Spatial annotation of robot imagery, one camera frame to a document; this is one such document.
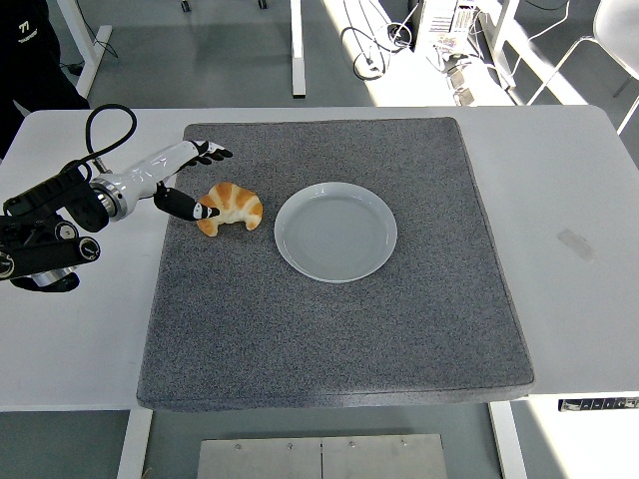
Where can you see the white background desk frame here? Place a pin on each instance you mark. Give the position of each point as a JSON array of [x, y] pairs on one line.
[[501, 45]]

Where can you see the table height control panel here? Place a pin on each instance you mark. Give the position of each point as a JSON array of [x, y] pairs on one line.
[[599, 404]]

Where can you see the golden croissant bread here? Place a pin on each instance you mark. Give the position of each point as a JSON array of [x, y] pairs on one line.
[[239, 199]]

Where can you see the white chair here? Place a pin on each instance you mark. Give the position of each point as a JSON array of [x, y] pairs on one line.
[[616, 30]]

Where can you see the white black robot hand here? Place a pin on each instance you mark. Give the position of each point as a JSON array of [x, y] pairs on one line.
[[150, 172]]

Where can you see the open computer case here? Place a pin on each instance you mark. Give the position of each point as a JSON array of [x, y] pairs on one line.
[[442, 20]]

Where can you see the white table leg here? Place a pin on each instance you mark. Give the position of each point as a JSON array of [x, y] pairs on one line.
[[134, 444], [508, 444]]

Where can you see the white background desk leg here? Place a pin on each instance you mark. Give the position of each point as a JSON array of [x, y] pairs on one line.
[[90, 60], [297, 50]]

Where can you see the pale grey round plate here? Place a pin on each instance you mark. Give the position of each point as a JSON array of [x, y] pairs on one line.
[[334, 234]]

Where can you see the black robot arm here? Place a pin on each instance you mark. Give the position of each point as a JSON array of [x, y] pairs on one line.
[[50, 194]]

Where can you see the grey metal plate with screws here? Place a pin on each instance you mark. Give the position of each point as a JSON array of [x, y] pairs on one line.
[[319, 459]]

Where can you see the grey speckled mat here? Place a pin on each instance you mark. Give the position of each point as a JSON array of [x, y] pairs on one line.
[[324, 339]]

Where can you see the grey tape patch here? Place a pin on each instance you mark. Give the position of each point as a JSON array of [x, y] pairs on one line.
[[577, 245]]

